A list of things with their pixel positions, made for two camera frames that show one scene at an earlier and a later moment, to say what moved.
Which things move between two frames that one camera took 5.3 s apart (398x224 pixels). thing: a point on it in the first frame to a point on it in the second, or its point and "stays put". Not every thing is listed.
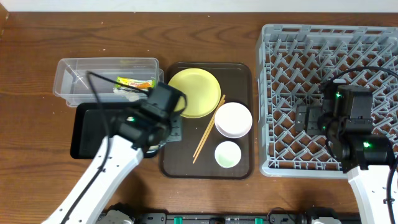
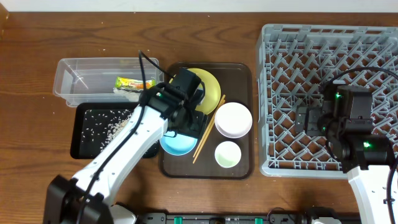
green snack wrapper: [135, 83] stays put
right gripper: [314, 112] stays put
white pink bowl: [233, 120] stays put
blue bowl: [152, 151] to [178, 144]
